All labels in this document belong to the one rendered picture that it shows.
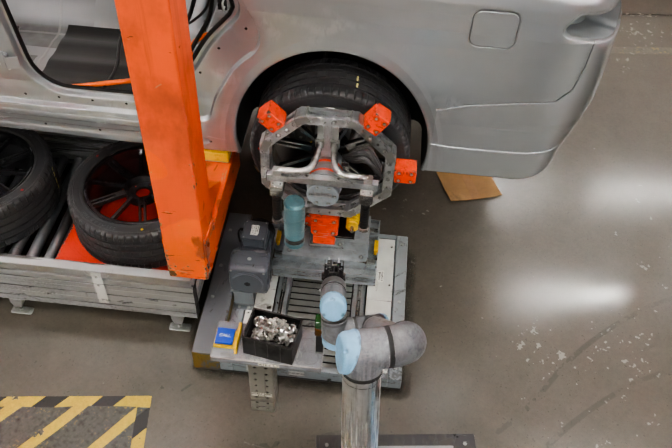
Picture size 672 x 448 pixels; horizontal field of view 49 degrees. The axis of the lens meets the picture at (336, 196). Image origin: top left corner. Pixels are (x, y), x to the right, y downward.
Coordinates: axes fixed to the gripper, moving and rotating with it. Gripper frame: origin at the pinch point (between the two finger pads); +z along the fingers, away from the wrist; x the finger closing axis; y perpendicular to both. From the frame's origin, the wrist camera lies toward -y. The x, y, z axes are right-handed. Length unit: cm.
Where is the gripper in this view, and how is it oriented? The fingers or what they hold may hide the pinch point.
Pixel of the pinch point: (333, 266)
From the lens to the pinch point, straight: 287.5
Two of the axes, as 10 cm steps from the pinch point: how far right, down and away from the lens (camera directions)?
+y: 0.4, -9.3, -3.6
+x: -10.0, -0.4, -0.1
